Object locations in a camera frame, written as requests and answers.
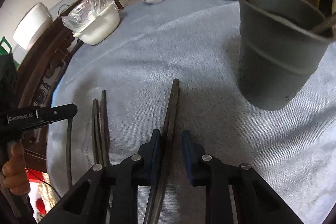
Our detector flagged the grey tablecloth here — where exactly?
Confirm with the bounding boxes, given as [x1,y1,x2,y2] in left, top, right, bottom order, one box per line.
[52,0,335,223]

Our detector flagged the person left hand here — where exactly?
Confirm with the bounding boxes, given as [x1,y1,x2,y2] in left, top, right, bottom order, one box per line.
[1,142,30,196]

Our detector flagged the green thermos jug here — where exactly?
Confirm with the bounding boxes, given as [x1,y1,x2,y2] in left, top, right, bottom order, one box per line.
[0,36,12,55]

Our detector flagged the white rice cooker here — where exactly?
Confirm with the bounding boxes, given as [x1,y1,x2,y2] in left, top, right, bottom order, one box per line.
[13,2,53,52]

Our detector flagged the dark chopstick apart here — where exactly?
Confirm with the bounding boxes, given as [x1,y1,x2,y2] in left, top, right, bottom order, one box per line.
[310,13,336,34]

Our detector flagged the dark wooden sideboard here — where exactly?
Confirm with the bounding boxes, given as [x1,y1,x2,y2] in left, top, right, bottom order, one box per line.
[17,0,84,173]

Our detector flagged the white pot with plastic bag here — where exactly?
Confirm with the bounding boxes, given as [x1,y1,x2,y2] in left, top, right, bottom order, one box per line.
[62,0,120,46]

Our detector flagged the grey metal utensil holder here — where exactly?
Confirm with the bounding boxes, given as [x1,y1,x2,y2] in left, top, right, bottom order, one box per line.
[238,0,335,110]

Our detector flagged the brown chopstick bundle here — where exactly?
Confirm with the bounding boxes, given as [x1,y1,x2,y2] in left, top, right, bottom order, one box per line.
[143,79,180,223]
[92,90,110,167]

